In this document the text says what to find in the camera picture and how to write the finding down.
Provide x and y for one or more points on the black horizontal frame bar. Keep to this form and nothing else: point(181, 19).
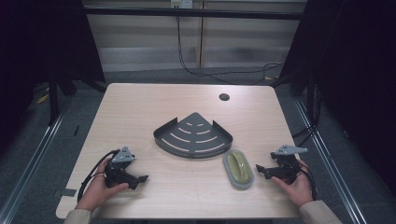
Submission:
point(193, 13)

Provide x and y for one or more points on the person's left hand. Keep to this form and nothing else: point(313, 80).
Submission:
point(98, 189)

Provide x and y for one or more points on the black frame post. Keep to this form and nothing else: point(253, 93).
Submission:
point(53, 99)
point(310, 99)

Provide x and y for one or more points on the white wall socket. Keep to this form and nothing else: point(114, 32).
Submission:
point(181, 3)

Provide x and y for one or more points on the small black tape strip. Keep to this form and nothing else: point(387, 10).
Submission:
point(76, 130)

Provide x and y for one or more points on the metal floor rail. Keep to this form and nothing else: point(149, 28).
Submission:
point(29, 165)
point(330, 161)

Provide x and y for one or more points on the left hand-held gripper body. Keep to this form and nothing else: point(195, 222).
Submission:
point(118, 174)

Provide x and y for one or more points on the dark grey corner shelf rack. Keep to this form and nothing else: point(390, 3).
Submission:
point(193, 137)

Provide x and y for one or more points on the yellow tape piece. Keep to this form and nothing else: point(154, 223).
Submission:
point(42, 99)

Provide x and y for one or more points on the person's right hand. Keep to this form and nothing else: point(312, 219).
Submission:
point(300, 191)

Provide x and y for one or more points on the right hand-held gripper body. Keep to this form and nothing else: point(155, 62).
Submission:
point(285, 168)

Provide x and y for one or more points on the grey tape strip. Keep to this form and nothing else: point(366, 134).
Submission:
point(67, 192)

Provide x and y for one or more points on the black curtain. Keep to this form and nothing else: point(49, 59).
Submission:
point(358, 77)
point(37, 46)

